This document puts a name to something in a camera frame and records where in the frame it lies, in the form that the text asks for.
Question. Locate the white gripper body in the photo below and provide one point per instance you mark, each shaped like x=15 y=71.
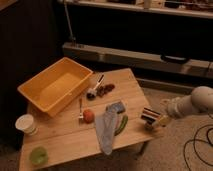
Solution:
x=163 y=121

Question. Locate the blue sponge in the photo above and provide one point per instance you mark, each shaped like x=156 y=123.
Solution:
x=117 y=107

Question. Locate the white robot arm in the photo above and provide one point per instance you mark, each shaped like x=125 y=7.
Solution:
x=199 y=102

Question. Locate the green plastic cup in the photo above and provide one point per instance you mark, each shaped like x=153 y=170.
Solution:
x=38 y=156

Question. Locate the white plastic cup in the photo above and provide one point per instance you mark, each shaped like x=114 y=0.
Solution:
x=26 y=123

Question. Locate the striped brush block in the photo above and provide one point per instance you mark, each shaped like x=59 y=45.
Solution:
x=149 y=115

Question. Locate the green pea pod toy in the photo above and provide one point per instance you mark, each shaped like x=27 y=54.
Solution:
x=122 y=125

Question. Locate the wooden table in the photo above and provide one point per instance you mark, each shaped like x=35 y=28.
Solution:
x=66 y=139

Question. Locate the light blue cloth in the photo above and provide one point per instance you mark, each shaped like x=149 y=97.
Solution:
x=105 y=126

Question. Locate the dark red grapes toy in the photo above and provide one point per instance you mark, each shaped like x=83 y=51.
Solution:
x=103 y=90

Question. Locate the orange fruit toy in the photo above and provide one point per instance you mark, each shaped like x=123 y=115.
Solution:
x=88 y=116

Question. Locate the yellow plastic bin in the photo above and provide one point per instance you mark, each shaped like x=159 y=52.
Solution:
x=56 y=86

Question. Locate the metal pole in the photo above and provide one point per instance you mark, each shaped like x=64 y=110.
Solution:
x=71 y=36

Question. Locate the metal shelf rail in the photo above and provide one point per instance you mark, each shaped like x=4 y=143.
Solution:
x=137 y=59

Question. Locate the black handle on rail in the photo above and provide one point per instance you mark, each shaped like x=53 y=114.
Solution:
x=177 y=60

